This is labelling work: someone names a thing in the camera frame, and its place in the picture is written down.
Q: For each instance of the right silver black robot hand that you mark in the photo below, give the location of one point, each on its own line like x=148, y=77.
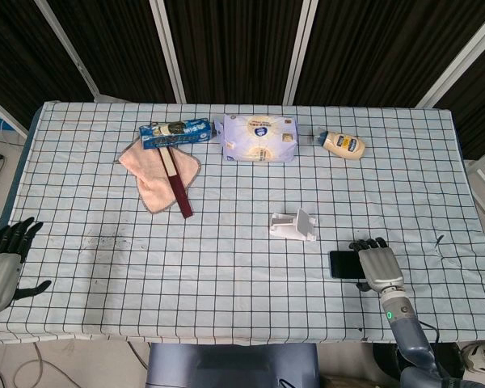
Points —
x=380, y=266

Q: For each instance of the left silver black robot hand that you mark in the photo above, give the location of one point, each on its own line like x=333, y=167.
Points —
x=0, y=271

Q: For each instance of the black smartphone with blue case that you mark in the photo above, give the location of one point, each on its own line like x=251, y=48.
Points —
x=345, y=264

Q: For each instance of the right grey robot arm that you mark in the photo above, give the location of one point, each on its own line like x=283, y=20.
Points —
x=408, y=339

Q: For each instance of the white folding phone stand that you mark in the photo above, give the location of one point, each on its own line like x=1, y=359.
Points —
x=291, y=228

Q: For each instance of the mayonnaise squeeze bottle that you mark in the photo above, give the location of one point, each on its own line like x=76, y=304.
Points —
x=345, y=144

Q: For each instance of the white sneaker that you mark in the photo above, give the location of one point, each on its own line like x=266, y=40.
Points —
x=483, y=357

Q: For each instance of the checked white tablecloth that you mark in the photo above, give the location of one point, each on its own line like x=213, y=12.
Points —
x=226, y=275

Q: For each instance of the pink cloth with grey edge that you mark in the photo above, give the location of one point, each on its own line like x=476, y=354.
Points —
x=149, y=178

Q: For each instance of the lavender tissue pack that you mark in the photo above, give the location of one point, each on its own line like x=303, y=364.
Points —
x=258, y=137

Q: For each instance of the blue-grey robot torso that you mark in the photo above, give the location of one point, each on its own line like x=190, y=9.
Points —
x=230, y=365

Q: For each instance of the dark red folded fan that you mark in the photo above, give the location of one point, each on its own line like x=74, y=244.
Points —
x=180, y=190

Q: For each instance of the blue cardboard box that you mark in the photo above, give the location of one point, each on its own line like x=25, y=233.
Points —
x=174, y=133

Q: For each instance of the white partition post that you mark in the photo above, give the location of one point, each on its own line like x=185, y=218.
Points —
x=167, y=48
x=301, y=48
x=460, y=52
x=66, y=44

